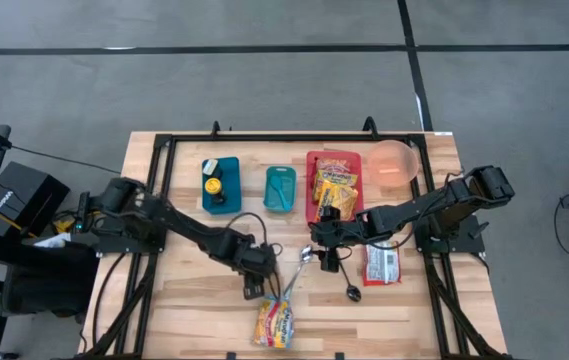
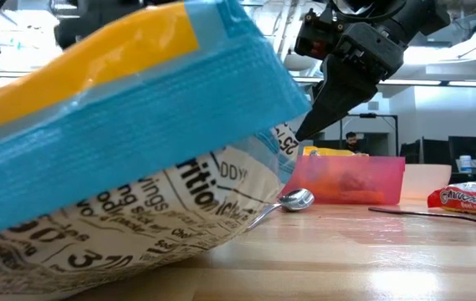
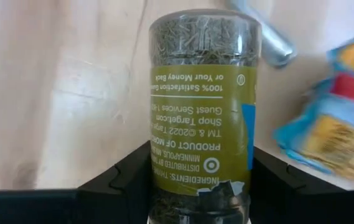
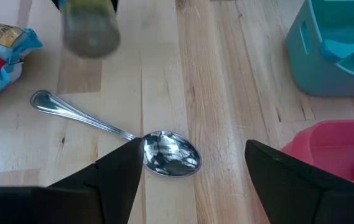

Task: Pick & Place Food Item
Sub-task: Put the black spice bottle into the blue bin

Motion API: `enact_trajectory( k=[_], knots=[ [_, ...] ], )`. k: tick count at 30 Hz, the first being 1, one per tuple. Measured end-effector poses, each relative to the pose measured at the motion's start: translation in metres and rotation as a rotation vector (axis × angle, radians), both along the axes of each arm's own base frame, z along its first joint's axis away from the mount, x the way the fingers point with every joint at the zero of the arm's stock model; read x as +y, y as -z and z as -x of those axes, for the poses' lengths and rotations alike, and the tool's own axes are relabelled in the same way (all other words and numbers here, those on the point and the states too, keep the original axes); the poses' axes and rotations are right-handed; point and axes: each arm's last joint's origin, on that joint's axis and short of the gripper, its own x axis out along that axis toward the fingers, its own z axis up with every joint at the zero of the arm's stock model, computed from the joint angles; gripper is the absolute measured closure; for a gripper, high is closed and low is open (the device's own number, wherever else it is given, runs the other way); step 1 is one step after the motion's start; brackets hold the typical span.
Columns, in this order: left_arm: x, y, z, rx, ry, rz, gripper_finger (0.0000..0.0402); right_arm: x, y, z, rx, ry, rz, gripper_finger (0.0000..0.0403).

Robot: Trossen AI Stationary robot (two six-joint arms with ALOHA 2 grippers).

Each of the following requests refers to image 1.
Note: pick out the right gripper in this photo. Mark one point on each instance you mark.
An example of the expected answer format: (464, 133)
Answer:
(334, 230)

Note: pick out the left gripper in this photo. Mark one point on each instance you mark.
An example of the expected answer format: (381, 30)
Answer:
(256, 257)

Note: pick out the silver metal spoon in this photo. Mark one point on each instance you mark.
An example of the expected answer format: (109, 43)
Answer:
(306, 254)

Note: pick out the blue yellow Maruchan ramen pack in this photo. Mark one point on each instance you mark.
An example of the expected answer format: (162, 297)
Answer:
(274, 322)

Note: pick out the lime chili Maruchan ramen pack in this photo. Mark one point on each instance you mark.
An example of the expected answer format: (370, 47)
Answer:
(336, 178)

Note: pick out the roast beef Maruchan ramen pack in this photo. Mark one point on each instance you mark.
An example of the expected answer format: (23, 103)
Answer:
(332, 165)

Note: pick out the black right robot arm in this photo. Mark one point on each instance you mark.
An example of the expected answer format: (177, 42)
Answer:
(414, 210)

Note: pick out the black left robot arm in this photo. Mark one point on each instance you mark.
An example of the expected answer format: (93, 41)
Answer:
(174, 220)

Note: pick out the pink plastic bin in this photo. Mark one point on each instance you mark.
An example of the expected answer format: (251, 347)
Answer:
(310, 200)

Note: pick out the black plastic spoon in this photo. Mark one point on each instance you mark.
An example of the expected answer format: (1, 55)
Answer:
(354, 292)

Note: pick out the red Maruchan ramen pack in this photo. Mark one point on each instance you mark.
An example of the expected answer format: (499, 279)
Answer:
(381, 262)

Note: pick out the blue plastic bin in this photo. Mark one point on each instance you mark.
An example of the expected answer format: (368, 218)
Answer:
(233, 190)

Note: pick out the pink translucent bowl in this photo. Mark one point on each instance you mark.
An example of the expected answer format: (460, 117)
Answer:
(393, 163)

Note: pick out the white paper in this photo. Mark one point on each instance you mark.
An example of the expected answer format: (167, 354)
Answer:
(54, 242)

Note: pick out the black fabric chair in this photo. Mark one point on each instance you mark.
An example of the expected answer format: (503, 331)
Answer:
(49, 280)

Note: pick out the black cardboard box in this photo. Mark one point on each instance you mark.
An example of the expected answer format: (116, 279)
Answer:
(24, 197)

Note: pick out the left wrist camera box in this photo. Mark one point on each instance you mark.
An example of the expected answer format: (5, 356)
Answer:
(254, 290)

